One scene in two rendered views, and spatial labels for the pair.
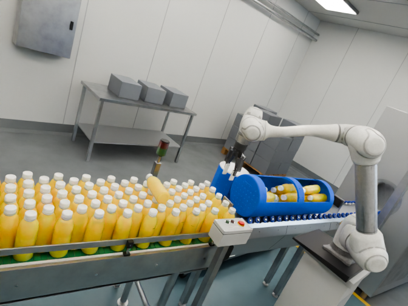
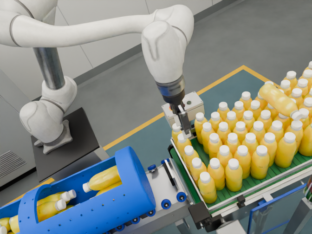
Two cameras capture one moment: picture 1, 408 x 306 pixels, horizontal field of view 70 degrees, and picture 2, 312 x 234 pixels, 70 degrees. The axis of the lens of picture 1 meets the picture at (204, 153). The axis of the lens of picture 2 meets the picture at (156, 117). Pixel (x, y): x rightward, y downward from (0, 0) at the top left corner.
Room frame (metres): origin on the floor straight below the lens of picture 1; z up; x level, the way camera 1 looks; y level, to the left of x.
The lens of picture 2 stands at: (2.12, 0.07, 1.94)
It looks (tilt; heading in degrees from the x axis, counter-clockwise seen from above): 46 degrees down; 215
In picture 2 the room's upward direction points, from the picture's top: 22 degrees counter-clockwise
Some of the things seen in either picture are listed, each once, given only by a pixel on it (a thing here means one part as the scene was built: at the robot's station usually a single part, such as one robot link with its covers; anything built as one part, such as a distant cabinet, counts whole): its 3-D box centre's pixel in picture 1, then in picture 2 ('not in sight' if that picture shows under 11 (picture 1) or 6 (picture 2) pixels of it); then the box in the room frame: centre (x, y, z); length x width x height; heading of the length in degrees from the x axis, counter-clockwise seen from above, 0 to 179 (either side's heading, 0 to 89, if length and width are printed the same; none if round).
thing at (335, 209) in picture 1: (335, 204); not in sight; (2.54, -1.31, 1.00); 0.10 x 0.04 x 0.15; 39
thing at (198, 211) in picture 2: not in sight; (200, 214); (1.84, -0.11, 0.95); 0.10 x 0.07 x 0.10; 39
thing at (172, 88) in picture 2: (243, 138); (170, 81); (1.62, -0.18, 1.49); 0.09 x 0.09 x 0.06
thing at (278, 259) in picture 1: (278, 260); not in sight; (2.42, -1.04, 0.31); 0.06 x 0.06 x 0.63; 39
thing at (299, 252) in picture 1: (288, 271); not in sight; (2.31, -1.13, 0.31); 0.06 x 0.06 x 0.63; 39
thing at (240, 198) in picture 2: not in sight; (241, 201); (1.74, 0.05, 0.94); 0.03 x 0.02 x 0.08; 129
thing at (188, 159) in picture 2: (213, 209); (192, 161); (1.63, -0.18, 0.99); 0.07 x 0.07 x 0.19
